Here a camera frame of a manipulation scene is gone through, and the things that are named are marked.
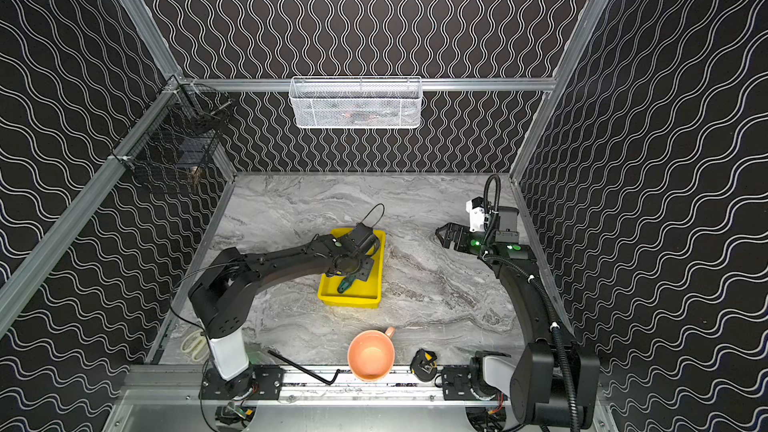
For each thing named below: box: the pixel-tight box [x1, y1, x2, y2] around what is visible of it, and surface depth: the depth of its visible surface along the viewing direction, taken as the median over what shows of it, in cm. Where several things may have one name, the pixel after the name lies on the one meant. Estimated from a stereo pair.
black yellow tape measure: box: [410, 348, 437, 382], surface depth 77 cm
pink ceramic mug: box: [347, 326, 396, 383], surface depth 77 cm
